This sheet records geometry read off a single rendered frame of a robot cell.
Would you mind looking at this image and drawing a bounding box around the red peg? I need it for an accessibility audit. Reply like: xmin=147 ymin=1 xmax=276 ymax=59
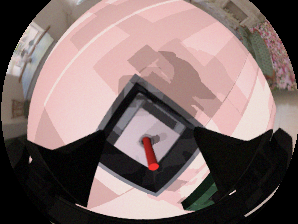
xmin=142 ymin=137 xmax=158 ymax=171

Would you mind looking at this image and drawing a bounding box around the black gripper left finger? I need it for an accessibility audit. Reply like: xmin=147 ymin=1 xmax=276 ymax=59
xmin=24 ymin=129 xmax=106 ymax=208

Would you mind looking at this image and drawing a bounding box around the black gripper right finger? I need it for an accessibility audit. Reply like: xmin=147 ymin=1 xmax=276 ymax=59
xmin=194 ymin=125 xmax=273 ymax=198

